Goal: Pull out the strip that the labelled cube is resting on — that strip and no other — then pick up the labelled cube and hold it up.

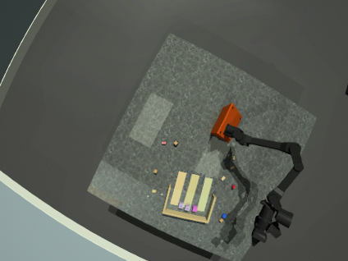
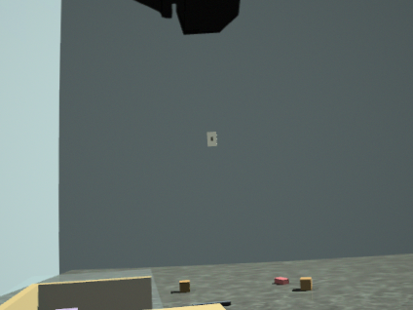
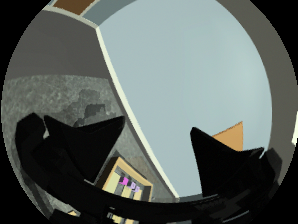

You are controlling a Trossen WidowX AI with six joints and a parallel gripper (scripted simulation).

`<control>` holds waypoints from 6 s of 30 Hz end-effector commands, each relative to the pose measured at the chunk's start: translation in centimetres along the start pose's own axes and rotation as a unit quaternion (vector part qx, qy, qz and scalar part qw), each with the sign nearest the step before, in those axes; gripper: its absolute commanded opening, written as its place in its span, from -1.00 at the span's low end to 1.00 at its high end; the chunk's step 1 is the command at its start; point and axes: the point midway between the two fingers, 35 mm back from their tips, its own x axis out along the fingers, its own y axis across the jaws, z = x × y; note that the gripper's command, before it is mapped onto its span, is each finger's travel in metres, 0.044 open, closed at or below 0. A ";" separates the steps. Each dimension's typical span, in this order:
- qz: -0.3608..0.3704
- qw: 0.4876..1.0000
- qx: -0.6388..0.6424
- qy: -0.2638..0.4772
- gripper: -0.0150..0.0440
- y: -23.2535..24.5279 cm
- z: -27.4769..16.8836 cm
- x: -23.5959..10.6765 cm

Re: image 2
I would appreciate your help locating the small pink block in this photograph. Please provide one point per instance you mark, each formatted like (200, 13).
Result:
(281, 281)

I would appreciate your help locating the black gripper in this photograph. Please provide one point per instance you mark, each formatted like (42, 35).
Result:
(198, 16)

